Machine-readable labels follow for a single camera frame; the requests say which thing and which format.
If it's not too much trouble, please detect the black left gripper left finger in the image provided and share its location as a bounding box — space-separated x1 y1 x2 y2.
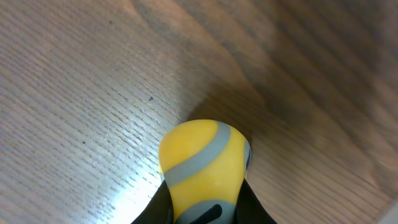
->
131 181 174 224

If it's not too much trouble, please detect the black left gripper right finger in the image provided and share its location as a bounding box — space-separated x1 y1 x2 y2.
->
234 179 277 224

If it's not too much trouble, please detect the yellow ball with face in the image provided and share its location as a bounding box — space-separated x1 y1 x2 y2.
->
159 119 251 223

